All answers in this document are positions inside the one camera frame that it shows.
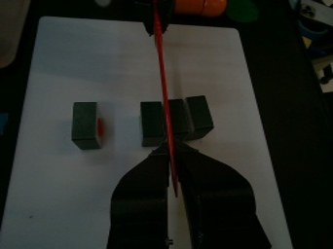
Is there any green round toy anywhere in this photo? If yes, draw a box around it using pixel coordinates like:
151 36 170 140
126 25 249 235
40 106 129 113
225 0 262 24

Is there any orange toy food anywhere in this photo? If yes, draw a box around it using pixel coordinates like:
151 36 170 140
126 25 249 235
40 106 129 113
173 0 229 18

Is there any white paper with black marks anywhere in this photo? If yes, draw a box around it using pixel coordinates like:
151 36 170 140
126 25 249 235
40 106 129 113
311 54 333 94

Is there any white cutting board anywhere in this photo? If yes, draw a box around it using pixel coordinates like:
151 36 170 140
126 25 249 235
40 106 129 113
0 16 294 249

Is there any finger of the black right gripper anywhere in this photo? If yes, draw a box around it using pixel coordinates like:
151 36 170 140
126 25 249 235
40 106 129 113
159 0 177 26
142 0 159 37

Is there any blue tape roll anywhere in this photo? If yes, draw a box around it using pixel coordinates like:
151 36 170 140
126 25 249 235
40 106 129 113
297 18 333 41

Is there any red toy knife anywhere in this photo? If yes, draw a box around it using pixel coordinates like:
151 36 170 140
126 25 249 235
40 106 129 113
151 0 181 198

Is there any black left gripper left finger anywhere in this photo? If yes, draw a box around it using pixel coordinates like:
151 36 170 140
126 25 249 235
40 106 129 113
106 141 171 249

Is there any white box with fan symbol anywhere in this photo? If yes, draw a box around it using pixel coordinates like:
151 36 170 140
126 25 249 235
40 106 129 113
299 0 333 27

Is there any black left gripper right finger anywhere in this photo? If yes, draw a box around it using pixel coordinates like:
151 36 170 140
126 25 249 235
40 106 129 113
174 139 273 249

